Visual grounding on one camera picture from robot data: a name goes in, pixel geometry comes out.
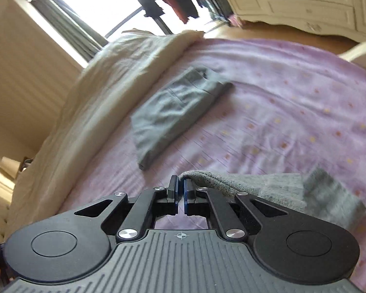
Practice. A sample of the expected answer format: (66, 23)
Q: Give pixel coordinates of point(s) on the cream duvet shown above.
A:
(94, 103)

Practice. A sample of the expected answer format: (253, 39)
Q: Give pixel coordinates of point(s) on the purple patterned bedsheet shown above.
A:
(277, 103)

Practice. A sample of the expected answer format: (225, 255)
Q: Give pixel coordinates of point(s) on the cream bed footboard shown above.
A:
(361, 53)

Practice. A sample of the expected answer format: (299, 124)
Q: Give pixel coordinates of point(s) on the cream table lamp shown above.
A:
(10, 166)

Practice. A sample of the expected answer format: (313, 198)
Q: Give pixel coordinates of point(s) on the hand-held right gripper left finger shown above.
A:
(172, 186)

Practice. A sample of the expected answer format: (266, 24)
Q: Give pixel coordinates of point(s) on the grey curtain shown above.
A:
(70, 27)

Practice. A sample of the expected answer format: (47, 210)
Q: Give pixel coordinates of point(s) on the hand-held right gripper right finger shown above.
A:
(188, 189)

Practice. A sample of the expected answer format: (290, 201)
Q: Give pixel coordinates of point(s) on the folded blue-grey pants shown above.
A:
(177, 110)

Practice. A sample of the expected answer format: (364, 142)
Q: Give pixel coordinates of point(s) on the grey knit pants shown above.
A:
(280, 189)

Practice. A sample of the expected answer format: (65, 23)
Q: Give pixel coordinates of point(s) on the white dresser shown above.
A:
(308, 3)

